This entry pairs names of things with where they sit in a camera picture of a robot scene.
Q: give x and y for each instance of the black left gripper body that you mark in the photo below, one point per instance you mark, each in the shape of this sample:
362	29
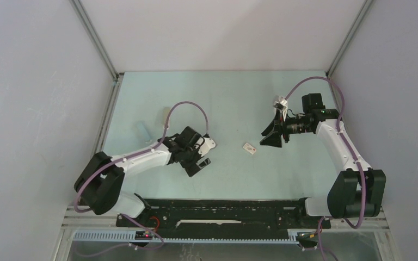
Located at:
189	160

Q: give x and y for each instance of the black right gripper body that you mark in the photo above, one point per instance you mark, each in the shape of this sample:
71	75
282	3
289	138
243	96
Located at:
293	125

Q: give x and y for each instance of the beige stapler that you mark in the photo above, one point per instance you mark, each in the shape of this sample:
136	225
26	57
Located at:
165	114

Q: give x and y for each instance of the light blue white stapler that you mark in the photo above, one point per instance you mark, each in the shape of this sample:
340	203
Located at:
143	132

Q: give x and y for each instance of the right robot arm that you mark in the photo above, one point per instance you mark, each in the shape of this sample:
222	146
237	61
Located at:
358	189

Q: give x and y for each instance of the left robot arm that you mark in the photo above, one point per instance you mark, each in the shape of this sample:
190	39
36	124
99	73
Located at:
101	185

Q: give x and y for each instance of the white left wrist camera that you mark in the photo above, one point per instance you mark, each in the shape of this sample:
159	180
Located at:
204	145

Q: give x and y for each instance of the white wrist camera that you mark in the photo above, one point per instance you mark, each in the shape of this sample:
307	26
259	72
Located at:
281	104
204	145

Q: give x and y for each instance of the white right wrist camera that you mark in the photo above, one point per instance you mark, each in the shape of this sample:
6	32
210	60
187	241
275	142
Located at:
281	104

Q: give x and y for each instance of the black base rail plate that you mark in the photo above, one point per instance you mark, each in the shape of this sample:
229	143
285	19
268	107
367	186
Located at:
227	219

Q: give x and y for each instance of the grey cable duct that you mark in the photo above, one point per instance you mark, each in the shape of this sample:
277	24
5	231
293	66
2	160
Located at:
130	237

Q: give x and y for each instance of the aluminium frame rail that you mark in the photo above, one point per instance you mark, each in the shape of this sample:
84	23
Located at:
92	33

